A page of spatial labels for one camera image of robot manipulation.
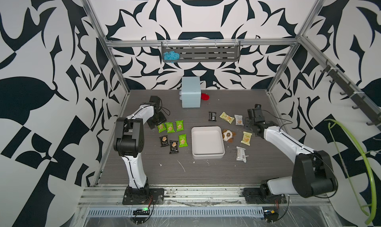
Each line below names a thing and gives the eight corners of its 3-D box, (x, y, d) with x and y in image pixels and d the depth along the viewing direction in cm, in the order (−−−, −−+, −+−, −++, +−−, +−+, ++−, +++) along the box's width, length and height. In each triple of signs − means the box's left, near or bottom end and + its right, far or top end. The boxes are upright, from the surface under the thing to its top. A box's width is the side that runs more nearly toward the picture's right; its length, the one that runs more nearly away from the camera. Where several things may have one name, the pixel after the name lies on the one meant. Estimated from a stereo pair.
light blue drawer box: (180, 108, 112) (179, 93, 99) (182, 87, 126) (181, 71, 113) (199, 108, 112) (201, 93, 99) (198, 87, 126) (199, 71, 113)
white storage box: (191, 158, 88) (191, 155, 84) (191, 130, 100) (191, 126, 96) (223, 158, 88) (225, 155, 84) (219, 130, 100) (221, 126, 96)
